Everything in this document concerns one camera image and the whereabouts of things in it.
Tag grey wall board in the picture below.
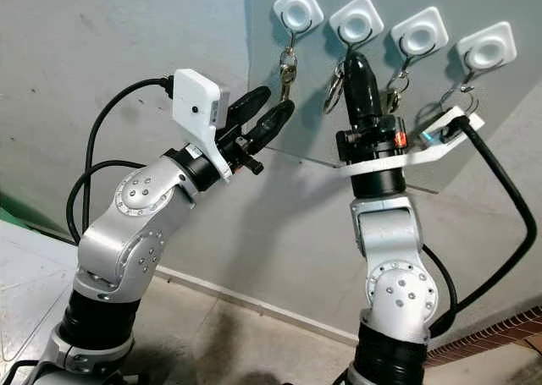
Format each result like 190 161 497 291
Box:
241 0 542 193

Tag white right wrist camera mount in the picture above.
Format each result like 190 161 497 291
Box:
339 106 486 179

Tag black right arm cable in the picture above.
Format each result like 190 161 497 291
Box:
422 114 537 341

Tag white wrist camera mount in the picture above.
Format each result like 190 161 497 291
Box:
339 106 486 179
171 67 232 182

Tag white plastic table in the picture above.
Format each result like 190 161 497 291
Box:
0 220 82 362

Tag red brick pattern strip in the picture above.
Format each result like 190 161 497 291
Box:
423 304 542 370

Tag white square adhesive hook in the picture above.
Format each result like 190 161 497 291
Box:
390 6 449 71
328 0 385 61
455 20 518 88
273 0 325 51

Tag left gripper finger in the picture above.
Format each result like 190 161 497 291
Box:
242 99 296 152
227 86 271 127

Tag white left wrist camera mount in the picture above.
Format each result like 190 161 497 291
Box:
171 67 232 182

